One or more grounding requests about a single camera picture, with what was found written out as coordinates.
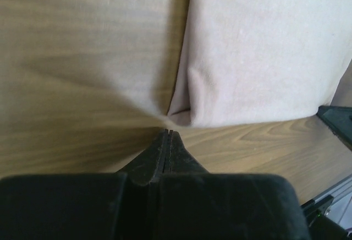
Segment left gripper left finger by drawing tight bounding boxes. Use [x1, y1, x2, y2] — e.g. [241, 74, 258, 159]
[117, 129, 168, 186]

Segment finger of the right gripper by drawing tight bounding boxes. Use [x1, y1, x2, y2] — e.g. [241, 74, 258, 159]
[316, 106, 352, 150]

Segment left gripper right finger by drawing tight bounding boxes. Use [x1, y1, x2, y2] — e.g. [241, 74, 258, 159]
[163, 130, 208, 173]

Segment beige t shirt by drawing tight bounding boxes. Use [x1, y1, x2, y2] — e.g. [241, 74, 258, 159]
[167, 0, 352, 128]

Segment aluminium table frame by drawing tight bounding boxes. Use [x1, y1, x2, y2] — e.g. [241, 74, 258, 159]
[302, 175, 351, 229]

